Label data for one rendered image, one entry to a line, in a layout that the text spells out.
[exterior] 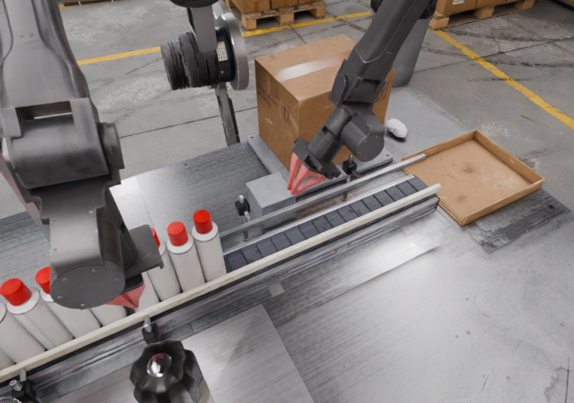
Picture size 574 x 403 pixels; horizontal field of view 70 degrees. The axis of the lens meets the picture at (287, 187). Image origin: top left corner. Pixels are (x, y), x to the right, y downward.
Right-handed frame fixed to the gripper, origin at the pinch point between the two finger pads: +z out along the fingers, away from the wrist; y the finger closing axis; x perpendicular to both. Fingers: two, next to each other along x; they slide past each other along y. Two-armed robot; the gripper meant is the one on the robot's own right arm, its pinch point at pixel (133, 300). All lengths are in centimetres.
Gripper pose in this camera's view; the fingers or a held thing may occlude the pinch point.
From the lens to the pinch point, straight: 57.8
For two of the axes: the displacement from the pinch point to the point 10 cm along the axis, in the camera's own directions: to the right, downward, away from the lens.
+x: -4.6, -6.1, 6.5
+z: 0.2, 7.2, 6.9
